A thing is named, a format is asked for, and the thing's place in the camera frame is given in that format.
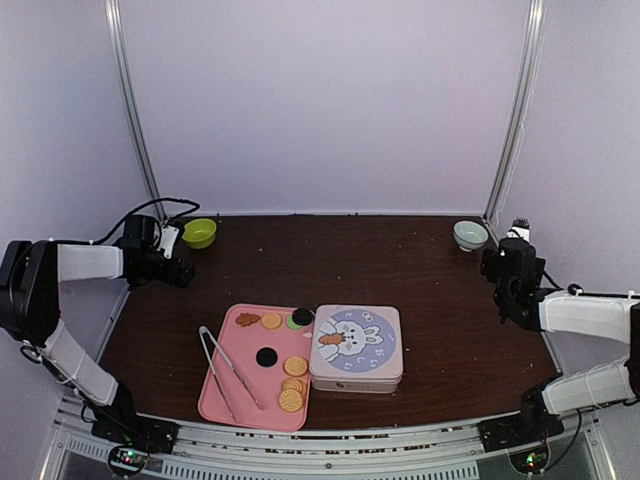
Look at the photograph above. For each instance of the black sandwich cookie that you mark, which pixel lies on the black sandwich cookie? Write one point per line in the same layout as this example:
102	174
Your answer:
266	357
302	316

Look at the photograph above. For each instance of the round dotted biscuit top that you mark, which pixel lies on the round dotted biscuit top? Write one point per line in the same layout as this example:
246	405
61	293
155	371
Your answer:
271	320

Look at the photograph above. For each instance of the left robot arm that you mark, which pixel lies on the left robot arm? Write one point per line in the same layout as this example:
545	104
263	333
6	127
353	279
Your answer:
31	276

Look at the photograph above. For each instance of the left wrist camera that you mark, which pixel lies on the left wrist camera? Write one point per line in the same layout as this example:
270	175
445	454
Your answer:
170	234

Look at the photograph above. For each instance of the left metal frame post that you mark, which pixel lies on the left metal frame post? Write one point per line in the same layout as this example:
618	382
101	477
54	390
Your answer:
118	42

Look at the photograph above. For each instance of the right metal frame post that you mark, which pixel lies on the right metal frame post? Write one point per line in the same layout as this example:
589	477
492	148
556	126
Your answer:
515	128

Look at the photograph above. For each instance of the green plastic bowl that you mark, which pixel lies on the green plastic bowl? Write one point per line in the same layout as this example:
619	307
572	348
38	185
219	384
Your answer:
200	233

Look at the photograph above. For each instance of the brown leaf cookie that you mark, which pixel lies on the brown leaf cookie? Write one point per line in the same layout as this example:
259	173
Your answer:
246	319

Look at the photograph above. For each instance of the round dotted biscuit bottom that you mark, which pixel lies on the round dotted biscuit bottom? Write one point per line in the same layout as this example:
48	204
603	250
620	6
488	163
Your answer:
291	400

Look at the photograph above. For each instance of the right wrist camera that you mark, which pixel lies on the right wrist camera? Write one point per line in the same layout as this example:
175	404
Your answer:
520	228

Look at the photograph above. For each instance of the black sandwich cookie centre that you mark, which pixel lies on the black sandwich cookie centre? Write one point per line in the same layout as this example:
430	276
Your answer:
266	357

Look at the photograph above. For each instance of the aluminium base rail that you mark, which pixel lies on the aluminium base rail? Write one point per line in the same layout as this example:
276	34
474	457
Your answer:
451	450

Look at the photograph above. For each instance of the celadon ceramic bowl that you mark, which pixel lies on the celadon ceramic bowl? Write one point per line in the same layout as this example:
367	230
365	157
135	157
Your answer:
469	236

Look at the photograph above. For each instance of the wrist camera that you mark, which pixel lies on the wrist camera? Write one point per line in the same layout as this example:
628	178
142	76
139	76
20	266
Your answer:
520	228
170	234

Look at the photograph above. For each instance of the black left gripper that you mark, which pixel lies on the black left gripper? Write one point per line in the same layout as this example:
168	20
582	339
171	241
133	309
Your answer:
184	277

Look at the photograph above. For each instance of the pink plastic tray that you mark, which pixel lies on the pink plastic tray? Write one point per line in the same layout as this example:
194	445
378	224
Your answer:
236	390

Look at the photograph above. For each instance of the metal frame post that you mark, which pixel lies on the metal frame post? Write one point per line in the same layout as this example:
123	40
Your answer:
515	128
118	42

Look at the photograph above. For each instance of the green sandwich cookie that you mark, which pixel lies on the green sandwich cookie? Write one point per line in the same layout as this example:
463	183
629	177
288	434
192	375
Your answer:
291	324

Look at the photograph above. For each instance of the black sandwich cookie right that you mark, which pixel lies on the black sandwich cookie right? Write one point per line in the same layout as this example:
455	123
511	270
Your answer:
302	316

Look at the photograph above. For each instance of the round dotted biscuit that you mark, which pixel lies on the round dotted biscuit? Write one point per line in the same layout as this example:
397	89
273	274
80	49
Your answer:
271	320
291	400

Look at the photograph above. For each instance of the silver divided cookie tin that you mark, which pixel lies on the silver divided cookie tin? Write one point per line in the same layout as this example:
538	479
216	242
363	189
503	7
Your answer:
356	384

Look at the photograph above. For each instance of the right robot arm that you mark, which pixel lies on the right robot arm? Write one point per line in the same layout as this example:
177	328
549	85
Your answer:
516	272

